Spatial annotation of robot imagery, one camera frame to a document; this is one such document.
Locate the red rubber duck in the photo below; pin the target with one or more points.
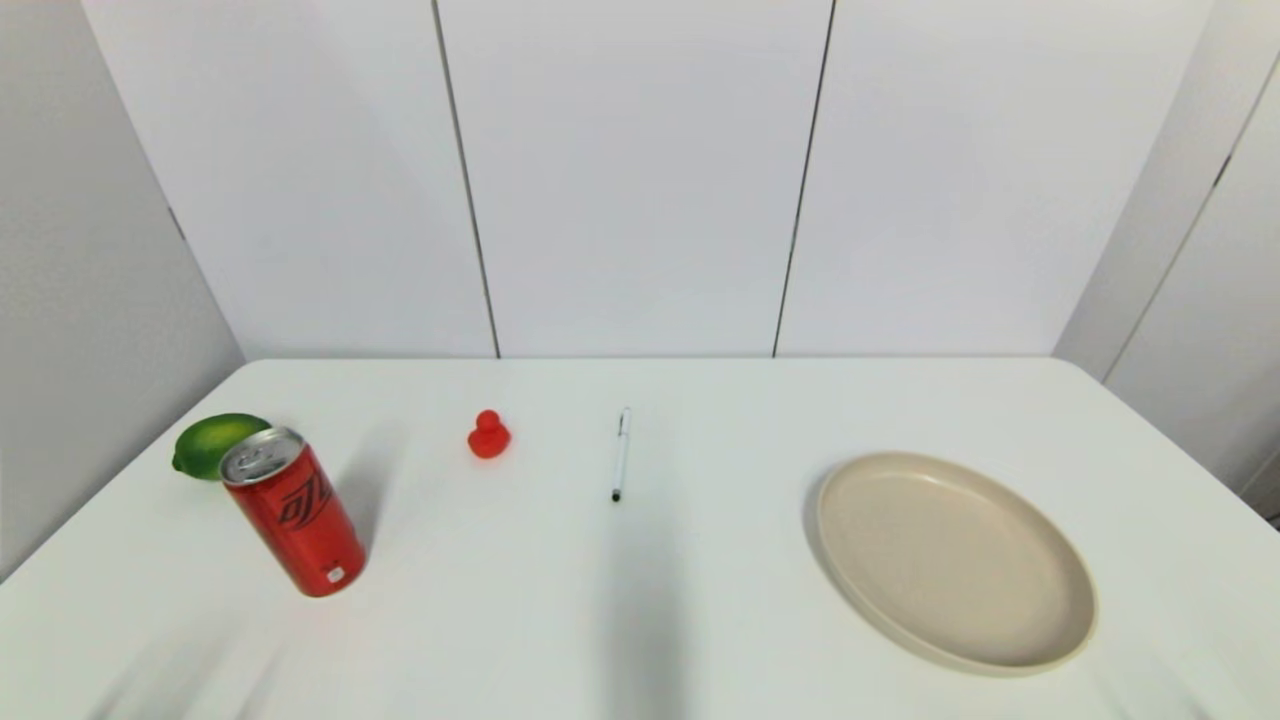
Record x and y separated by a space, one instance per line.
489 438

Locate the white pen with black tip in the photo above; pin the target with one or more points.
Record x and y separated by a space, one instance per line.
621 455

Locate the beige round plate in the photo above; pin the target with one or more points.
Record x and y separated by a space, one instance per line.
955 560

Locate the red soda can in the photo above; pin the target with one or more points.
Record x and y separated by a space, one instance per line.
300 525

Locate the green lime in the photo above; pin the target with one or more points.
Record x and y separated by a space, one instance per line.
210 440

